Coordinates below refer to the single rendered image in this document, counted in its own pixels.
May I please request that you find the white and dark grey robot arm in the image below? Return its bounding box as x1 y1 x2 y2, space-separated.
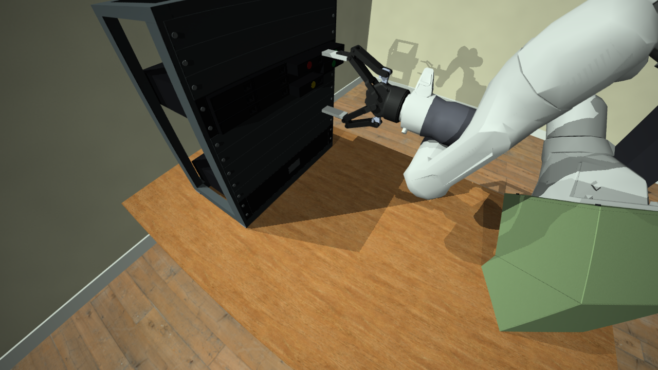
399 0 658 211

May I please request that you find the black equipment rack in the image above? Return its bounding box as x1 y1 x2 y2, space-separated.
91 0 344 228

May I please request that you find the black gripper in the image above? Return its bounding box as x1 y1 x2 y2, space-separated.
322 45 410 128

